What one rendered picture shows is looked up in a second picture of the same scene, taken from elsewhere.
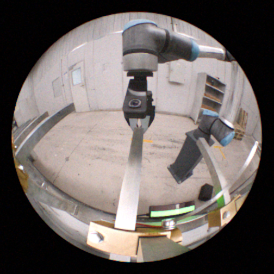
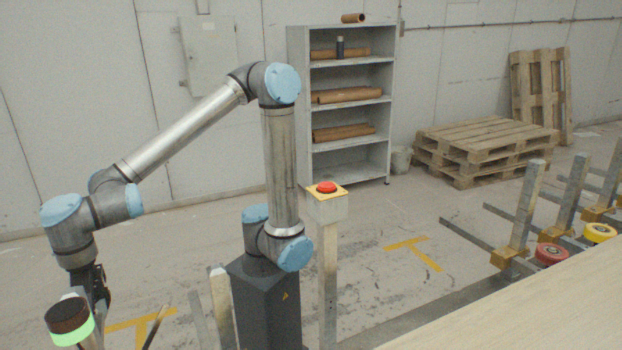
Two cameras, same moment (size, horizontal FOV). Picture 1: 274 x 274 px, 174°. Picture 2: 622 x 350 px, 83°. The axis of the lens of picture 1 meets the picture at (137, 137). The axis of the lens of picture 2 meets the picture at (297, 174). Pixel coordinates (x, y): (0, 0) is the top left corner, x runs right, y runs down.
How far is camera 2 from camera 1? 0.89 m
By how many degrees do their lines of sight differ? 30
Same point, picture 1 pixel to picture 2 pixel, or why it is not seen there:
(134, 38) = (62, 240)
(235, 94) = (271, 178)
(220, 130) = (269, 248)
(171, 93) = (211, 132)
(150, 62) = (87, 256)
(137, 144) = not seen: hidden behind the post
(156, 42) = (87, 232)
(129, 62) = (64, 263)
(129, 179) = not seen: outside the picture
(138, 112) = not seen: hidden behind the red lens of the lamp
